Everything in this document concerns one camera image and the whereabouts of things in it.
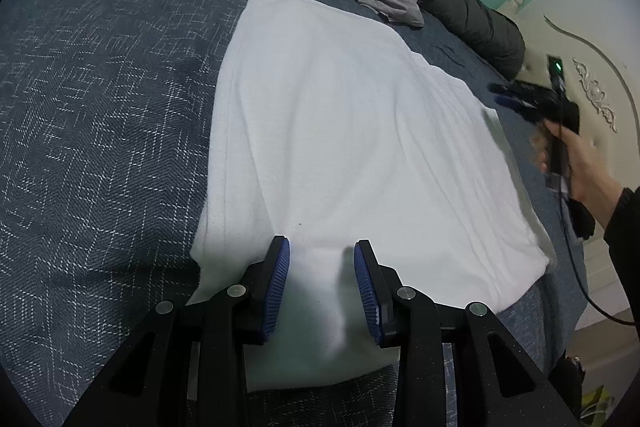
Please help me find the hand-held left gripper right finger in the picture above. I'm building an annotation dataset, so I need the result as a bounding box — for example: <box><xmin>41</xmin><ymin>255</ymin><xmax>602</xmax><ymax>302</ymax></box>
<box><xmin>353</xmin><ymin>239</ymin><xmax>581</xmax><ymax>427</ymax></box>

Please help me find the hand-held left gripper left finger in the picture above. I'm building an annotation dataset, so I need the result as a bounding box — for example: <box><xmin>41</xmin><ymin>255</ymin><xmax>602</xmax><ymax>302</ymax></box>
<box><xmin>62</xmin><ymin>235</ymin><xmax>291</xmax><ymax>427</ymax></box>

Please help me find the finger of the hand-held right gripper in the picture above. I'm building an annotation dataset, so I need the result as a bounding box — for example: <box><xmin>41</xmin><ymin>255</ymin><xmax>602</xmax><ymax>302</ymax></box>
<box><xmin>487</xmin><ymin>81</ymin><xmax>538</xmax><ymax>101</ymax></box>
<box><xmin>493</xmin><ymin>95</ymin><xmax>541</xmax><ymax>121</ymax></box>

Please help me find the white long-sleeve shirt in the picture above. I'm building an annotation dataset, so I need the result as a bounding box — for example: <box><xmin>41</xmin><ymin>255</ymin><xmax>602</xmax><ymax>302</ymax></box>
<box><xmin>191</xmin><ymin>0</ymin><xmax>557</xmax><ymax>393</ymax></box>

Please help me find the person's right hand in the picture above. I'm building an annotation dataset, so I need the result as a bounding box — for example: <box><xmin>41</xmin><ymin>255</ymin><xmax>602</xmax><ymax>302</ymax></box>
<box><xmin>532</xmin><ymin>121</ymin><xmax>625</xmax><ymax>224</ymax></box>

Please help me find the cream tufted headboard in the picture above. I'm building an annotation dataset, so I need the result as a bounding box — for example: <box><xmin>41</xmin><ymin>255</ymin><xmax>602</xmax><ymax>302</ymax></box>
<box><xmin>495</xmin><ymin>0</ymin><xmax>640</xmax><ymax>323</ymax></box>

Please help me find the black garment with white cord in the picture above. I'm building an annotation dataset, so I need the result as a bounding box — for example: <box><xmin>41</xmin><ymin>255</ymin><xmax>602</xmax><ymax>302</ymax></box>
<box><xmin>567</xmin><ymin>197</ymin><xmax>597</xmax><ymax>240</ymax></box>

